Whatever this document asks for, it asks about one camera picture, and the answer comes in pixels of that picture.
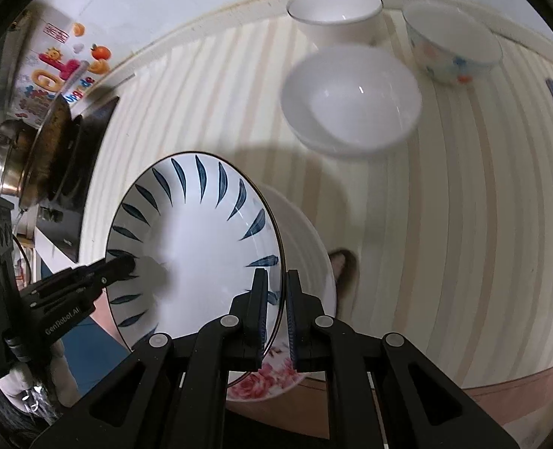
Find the black wok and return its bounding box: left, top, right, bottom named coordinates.
left=19, top=96, right=100, bottom=209

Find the plain white bowl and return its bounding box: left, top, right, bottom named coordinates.
left=280, top=47, right=422, bottom=158

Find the colourful wall sticker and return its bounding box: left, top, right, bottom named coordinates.
left=7, top=21, right=113, bottom=120

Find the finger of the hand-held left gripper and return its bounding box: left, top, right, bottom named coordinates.
left=73, top=255, right=139, bottom=297

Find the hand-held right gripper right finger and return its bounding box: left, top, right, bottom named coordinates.
left=287, top=269, right=521, bottom=449

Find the black gas stove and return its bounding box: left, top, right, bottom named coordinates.
left=35, top=96, right=121, bottom=263

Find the blue leaf pattern plate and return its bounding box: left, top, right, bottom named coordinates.
left=105, top=150, right=287, bottom=354

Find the person's left forearm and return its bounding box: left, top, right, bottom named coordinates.
left=0, top=332, right=79, bottom=431

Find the stainless steel pot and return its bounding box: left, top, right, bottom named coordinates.
left=0, top=119, right=36, bottom=195

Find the floral white bowl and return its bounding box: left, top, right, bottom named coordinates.
left=402, top=0, right=504, bottom=86

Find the striped cloth with cat print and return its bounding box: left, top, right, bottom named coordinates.
left=77, top=0, right=553, bottom=431

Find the white bowl dark rim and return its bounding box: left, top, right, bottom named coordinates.
left=286, top=0, right=384, bottom=50

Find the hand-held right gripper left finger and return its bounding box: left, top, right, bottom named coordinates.
left=30, top=268, right=270, bottom=449

